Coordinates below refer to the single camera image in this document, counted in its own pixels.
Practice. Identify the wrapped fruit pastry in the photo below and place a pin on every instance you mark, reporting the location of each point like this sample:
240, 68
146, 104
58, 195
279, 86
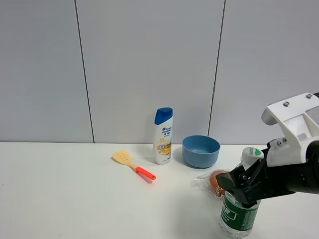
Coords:
209, 183

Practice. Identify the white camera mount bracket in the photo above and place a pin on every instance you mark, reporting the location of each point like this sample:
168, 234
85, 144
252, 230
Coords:
298, 118

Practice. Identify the yellow spatula orange handle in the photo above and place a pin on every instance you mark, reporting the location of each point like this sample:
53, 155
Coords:
124, 158

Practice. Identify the clear water bottle green label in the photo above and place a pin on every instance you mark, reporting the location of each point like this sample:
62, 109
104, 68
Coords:
235, 220

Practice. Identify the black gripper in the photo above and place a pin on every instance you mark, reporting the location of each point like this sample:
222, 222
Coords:
249, 185

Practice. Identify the blue plastic bowl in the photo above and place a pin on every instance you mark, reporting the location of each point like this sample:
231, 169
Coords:
200, 151

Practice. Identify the white shampoo bottle blue cap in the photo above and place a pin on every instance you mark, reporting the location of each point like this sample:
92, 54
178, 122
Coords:
163, 135

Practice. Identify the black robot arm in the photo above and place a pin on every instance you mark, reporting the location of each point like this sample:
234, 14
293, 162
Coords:
290, 164

